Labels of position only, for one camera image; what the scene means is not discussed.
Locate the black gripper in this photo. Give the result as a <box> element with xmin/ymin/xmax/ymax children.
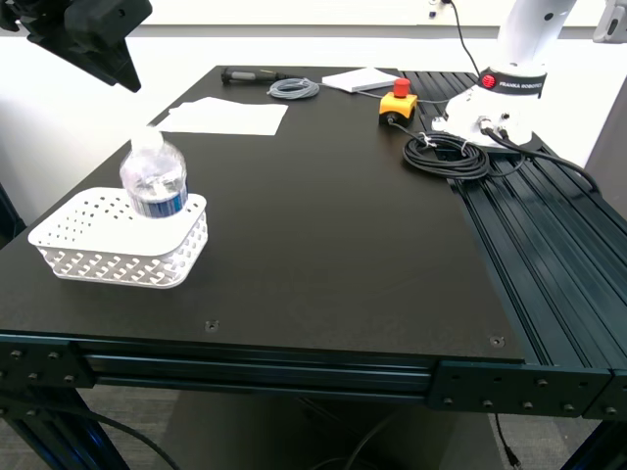
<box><xmin>0</xmin><ymin>0</ymin><xmax>154</xmax><ymax>94</ymax></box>

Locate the clear plastic water bottle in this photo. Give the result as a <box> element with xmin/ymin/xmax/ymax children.
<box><xmin>120</xmin><ymin>125</ymin><xmax>190</xmax><ymax>220</ymax></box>

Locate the white perforated plastic basket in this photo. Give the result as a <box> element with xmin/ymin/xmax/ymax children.
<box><xmin>27</xmin><ymin>187</ymin><xmax>210</xmax><ymax>290</ymax></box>

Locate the white paper sheet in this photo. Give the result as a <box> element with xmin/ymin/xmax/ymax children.
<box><xmin>168</xmin><ymin>96</ymin><xmax>289</xmax><ymax>137</ymax></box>
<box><xmin>150</xmin><ymin>104</ymin><xmax>281</xmax><ymax>137</ymax></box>

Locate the black grey handheld enabling device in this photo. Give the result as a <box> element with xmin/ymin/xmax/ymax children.
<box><xmin>219</xmin><ymin>67</ymin><xmax>306</xmax><ymax>86</ymax></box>

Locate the white booklet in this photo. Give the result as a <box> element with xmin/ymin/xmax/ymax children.
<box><xmin>321</xmin><ymin>67</ymin><xmax>401</xmax><ymax>95</ymax></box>

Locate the yellow red emergency stop button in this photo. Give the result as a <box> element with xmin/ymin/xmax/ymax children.
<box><xmin>378</xmin><ymin>77</ymin><xmax>419</xmax><ymax>126</ymax></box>

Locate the grey coiled cable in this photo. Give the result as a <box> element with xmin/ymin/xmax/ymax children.
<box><xmin>266</xmin><ymin>76</ymin><xmax>321</xmax><ymax>102</ymax></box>

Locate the beige wall cable trunking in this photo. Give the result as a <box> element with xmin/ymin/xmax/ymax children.
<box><xmin>146</xmin><ymin>0</ymin><xmax>511</xmax><ymax>27</ymax></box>

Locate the black coiled cable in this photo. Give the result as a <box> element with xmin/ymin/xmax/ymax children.
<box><xmin>391</xmin><ymin>120</ymin><xmax>492</xmax><ymax>182</ymax></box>

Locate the thin black wall power cable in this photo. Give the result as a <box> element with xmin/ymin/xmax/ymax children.
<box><xmin>442</xmin><ymin>0</ymin><xmax>485</xmax><ymax>79</ymax></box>

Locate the black loose floor cable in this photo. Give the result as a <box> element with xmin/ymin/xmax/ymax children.
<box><xmin>72</xmin><ymin>409</ymin><xmax>183</xmax><ymax>470</ymax></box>

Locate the thick black robot base cable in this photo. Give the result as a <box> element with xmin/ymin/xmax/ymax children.
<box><xmin>482</xmin><ymin>125</ymin><xmax>604</xmax><ymax>198</ymax></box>

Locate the black aluminium table frame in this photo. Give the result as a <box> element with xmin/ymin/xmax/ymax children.
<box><xmin>0</xmin><ymin>70</ymin><xmax>627</xmax><ymax>470</ymax></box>

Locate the black hanging cable with plug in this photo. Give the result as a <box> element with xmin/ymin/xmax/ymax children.
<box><xmin>492</xmin><ymin>413</ymin><xmax>523</xmax><ymax>470</ymax></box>

